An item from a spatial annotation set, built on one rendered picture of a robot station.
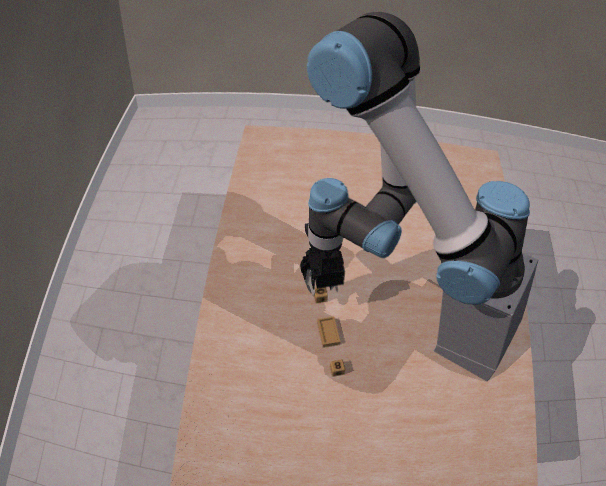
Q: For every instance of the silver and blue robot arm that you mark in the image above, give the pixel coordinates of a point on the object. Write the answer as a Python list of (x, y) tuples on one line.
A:
[(371, 53)]

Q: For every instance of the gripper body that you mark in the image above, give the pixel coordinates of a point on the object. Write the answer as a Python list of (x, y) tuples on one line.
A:
[(323, 276)]

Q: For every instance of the brown wooden tray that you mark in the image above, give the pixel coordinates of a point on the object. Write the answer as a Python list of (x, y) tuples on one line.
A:
[(328, 331)]

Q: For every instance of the brown wooden number cube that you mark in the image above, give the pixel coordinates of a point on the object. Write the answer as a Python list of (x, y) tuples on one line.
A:
[(320, 295), (337, 367)]

